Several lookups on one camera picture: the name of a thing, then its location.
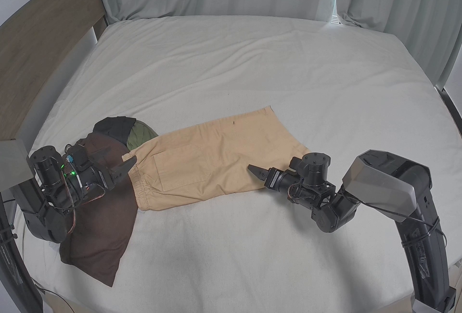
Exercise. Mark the bed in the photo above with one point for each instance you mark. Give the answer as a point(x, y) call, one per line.
point(270, 69)

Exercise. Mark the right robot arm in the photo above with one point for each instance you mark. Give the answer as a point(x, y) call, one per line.
point(382, 181)

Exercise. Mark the brown shorts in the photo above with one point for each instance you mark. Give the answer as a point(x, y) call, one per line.
point(101, 232)

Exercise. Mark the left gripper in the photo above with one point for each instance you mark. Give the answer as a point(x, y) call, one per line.
point(94, 180)

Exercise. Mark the black garment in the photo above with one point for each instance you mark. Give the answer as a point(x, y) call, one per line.
point(112, 127)

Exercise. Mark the green garment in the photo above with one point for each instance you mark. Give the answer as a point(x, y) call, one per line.
point(140, 133)

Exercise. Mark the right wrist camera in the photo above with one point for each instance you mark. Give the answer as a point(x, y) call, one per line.
point(296, 162)

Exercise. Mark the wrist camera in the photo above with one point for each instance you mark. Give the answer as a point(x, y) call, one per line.
point(77, 154)
point(296, 162)

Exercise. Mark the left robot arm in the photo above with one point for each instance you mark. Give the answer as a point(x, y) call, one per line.
point(47, 167)

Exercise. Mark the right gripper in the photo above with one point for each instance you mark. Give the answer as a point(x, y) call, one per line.
point(283, 181)

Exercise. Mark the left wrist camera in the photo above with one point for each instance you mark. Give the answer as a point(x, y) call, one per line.
point(77, 154)

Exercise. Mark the beige shorts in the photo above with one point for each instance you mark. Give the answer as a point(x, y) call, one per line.
point(216, 160)

